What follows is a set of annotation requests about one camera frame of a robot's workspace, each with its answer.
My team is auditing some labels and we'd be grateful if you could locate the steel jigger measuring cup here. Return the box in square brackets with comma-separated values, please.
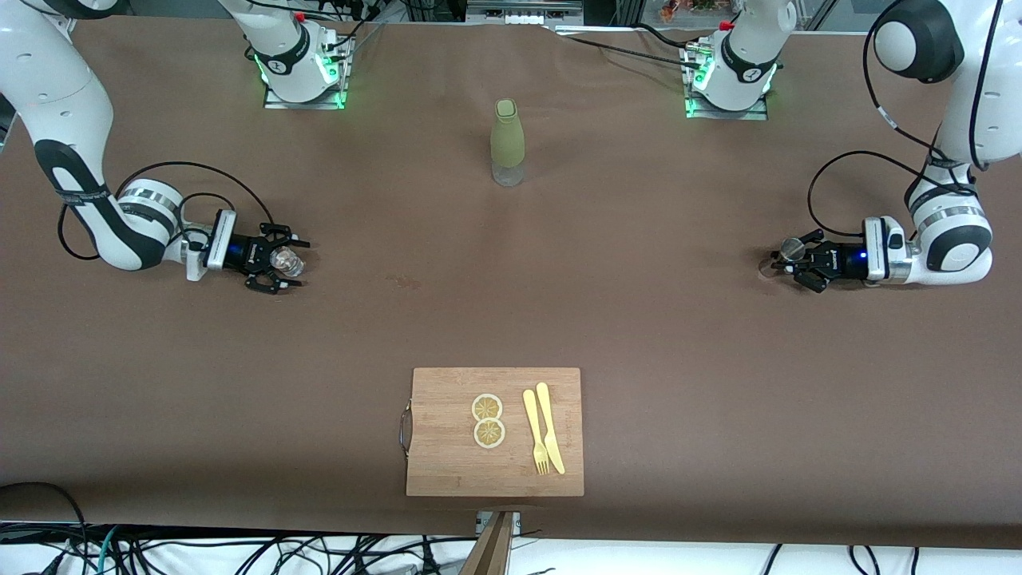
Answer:
[760, 237, 806, 279]

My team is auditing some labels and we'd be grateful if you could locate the clear glass shaker cup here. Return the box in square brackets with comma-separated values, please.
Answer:
[270, 247, 307, 279]

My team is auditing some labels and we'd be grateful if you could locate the green sleeved glass bottle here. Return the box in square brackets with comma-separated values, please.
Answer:
[489, 98, 526, 188]

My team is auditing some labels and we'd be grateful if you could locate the wooden cutting board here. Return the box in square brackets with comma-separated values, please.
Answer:
[406, 367, 584, 498]

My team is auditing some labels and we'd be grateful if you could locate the yellow plastic knife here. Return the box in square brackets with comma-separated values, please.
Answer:
[536, 383, 566, 475]

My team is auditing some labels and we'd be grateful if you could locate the yellow plastic fork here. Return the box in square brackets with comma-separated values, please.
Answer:
[522, 389, 551, 476]

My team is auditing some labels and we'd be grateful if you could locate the grey equipment rack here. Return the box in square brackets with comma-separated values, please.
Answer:
[465, 0, 585, 26]

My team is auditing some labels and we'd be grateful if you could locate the wooden beam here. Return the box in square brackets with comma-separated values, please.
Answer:
[458, 512, 516, 575]

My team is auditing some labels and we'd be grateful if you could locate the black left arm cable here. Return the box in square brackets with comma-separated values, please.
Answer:
[806, 0, 1007, 239]

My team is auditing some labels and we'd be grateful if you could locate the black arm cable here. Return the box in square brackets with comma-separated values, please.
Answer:
[806, 0, 1007, 239]
[57, 162, 276, 261]

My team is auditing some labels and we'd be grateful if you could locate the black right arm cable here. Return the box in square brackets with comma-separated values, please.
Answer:
[57, 162, 276, 261]

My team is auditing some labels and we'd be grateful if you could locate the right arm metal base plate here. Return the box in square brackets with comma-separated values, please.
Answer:
[263, 36, 353, 110]

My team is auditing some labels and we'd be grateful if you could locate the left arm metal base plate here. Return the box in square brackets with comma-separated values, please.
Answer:
[680, 44, 771, 121]

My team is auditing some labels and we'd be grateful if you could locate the black cable on table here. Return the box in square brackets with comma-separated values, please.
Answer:
[551, 22, 703, 69]

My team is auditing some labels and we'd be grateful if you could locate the black looped floor cable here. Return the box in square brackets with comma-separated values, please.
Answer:
[0, 482, 89, 560]

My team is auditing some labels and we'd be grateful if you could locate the teal floor cable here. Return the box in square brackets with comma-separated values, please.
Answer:
[94, 525, 122, 575]

